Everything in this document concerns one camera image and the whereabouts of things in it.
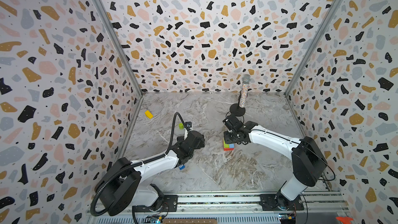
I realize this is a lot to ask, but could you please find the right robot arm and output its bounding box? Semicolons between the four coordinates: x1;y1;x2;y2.
223;114;328;207

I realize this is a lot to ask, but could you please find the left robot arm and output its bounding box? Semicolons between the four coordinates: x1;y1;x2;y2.
95;131;205;216

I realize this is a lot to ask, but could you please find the yellow flat rectangular block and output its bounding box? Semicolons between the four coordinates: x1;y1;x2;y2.
145;111;153;119

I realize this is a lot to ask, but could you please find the black round microphone stand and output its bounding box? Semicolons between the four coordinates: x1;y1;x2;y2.
229;103;246;117

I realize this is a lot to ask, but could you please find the glitter microphone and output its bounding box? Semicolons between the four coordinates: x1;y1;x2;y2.
239;74;251;108

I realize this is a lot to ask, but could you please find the wooden strip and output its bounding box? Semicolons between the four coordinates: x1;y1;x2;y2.
162;218;218;224

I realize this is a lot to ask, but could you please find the black corrugated cable hose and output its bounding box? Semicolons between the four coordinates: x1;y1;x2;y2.
90;111;190;217

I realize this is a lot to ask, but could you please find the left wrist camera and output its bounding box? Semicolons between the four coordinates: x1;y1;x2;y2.
184;121;192;140

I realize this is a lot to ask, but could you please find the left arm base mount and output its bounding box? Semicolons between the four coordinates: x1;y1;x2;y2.
135;195;178;214

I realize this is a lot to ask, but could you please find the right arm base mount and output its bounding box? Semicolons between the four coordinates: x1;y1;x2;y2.
259;193;304;211

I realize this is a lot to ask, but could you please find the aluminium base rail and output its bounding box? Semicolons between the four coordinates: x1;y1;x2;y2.
83;191;351;224

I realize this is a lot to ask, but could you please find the red clamp handle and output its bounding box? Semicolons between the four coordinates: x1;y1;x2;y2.
335;216;353;224

